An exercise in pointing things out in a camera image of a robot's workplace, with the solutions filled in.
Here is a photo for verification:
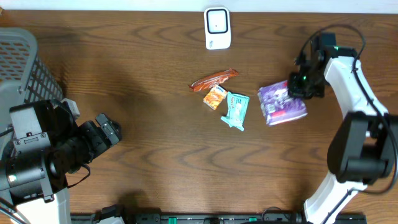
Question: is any pink purple snack bag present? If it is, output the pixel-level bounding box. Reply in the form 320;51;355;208
257;80;308;126

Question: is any orange Kleenex tissue pack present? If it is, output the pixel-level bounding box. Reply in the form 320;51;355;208
203;85;228;110

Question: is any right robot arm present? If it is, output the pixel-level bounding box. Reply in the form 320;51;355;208
287;31;397;223

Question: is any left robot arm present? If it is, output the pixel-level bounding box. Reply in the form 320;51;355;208
1;99;122;223

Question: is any green wet wipes packet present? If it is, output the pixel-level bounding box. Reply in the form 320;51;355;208
221;91;249;131

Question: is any orange snack bar wrapper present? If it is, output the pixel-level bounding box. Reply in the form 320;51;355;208
189;68;239;92

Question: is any grey plastic basket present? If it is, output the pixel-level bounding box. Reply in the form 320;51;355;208
0;28;63;132

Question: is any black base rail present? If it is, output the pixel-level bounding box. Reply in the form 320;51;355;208
70;205;368;224

